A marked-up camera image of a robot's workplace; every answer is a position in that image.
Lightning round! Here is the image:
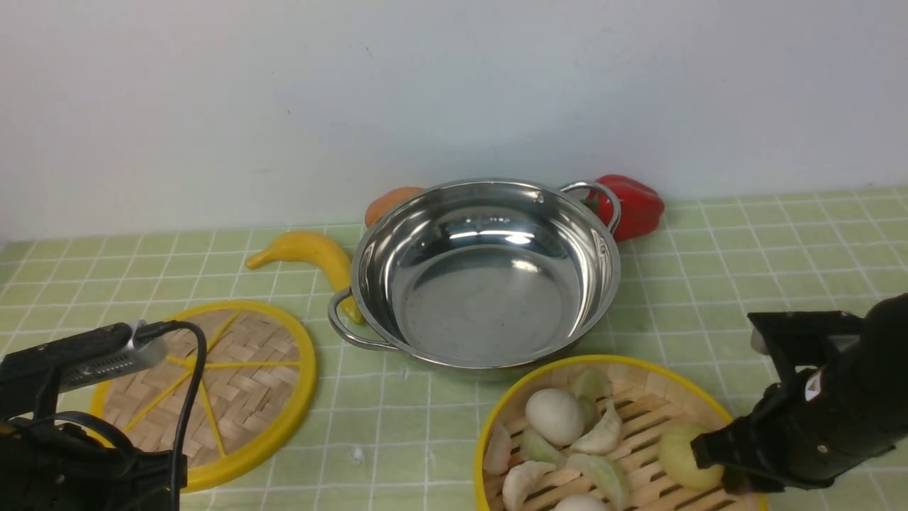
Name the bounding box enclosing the white dumpling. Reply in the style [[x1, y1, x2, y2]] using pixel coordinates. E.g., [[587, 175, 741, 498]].
[[482, 421, 513, 476], [502, 461, 558, 511], [570, 399, 624, 456]]

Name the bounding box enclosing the green dumpling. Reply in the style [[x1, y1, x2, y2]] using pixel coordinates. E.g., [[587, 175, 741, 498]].
[[570, 368, 614, 432], [565, 453, 631, 510], [519, 428, 567, 468]]

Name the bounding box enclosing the green dumpling front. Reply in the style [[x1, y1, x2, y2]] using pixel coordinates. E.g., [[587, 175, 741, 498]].
[[565, 453, 631, 510]]

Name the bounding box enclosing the white dumpling front left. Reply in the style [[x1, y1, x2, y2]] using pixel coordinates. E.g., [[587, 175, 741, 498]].
[[502, 461, 558, 511]]

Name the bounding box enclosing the yellow toy banana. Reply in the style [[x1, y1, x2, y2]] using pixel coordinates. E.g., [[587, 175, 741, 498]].
[[245, 231, 365, 324]]

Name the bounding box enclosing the woven bamboo steamer lid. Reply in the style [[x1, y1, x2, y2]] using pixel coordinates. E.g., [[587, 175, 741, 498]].
[[89, 300, 319, 493]]

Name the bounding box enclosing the stainless steel pot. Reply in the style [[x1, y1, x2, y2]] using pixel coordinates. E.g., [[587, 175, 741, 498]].
[[328, 179, 623, 372]]

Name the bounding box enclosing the red toy bell pepper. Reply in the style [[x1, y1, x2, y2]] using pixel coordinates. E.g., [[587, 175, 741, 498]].
[[596, 175, 665, 243]]

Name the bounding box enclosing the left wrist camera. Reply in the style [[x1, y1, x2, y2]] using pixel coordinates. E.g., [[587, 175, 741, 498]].
[[1, 320, 168, 421]]

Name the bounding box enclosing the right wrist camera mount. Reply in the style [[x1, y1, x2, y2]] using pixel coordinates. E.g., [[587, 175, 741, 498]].
[[746, 311, 865, 388]]

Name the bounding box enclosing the white round bun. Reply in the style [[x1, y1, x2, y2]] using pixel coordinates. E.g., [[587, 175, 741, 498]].
[[525, 388, 586, 446], [551, 494, 611, 511]]

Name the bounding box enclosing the yellow-green round bun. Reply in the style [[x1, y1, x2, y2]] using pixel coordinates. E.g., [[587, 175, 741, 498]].
[[658, 422, 724, 490]]

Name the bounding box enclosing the green dumpling left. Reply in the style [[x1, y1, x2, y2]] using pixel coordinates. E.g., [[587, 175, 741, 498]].
[[519, 428, 567, 468]]

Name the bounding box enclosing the green checkered tablecloth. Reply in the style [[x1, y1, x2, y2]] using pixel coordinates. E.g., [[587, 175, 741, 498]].
[[1, 187, 907, 510]]

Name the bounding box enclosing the green dumpling back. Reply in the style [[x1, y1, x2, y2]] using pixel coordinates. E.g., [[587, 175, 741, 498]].
[[570, 368, 614, 432]]

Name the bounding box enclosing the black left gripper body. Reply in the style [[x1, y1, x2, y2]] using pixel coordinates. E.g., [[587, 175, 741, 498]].
[[1, 419, 188, 510]]

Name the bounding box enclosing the orange toy fruit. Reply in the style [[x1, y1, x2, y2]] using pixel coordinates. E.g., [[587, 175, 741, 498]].
[[364, 187, 423, 229]]

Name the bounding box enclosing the white dumpling centre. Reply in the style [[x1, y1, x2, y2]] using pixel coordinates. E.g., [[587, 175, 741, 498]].
[[570, 399, 624, 456]]

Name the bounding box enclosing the bamboo steamer basket yellow rim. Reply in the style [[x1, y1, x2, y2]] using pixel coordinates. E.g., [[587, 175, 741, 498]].
[[473, 355, 768, 510]]

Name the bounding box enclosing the white dumpling far left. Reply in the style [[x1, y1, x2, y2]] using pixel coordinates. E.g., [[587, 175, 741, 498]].
[[482, 421, 513, 476]]

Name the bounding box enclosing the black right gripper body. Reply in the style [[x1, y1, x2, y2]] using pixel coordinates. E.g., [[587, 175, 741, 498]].
[[691, 295, 907, 495]]

